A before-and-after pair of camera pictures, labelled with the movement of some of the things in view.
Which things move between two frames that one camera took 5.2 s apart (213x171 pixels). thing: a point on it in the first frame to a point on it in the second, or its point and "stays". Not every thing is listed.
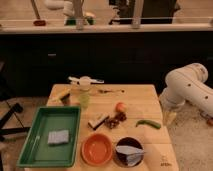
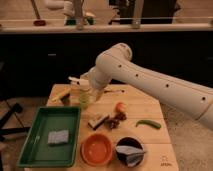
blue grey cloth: (134, 155) stays
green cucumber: (147, 122) stays
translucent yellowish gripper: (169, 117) to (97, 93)
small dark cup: (66, 100) stays
